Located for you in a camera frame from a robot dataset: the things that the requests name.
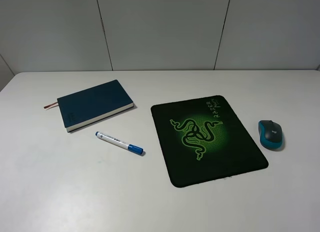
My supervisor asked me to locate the white marker with blue cap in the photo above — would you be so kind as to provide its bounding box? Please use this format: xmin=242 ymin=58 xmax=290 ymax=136
xmin=95 ymin=132 xmax=144 ymax=156

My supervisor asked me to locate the dark blue hardcover notebook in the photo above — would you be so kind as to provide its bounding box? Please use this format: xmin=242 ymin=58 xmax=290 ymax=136
xmin=44 ymin=80 xmax=134 ymax=132

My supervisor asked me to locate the black green snake mouse pad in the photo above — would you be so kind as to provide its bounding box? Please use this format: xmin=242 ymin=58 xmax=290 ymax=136
xmin=150 ymin=95 xmax=269 ymax=188

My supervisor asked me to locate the grey and teal computer mouse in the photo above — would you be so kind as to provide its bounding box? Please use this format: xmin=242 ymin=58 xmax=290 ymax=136
xmin=258 ymin=120 xmax=285 ymax=151

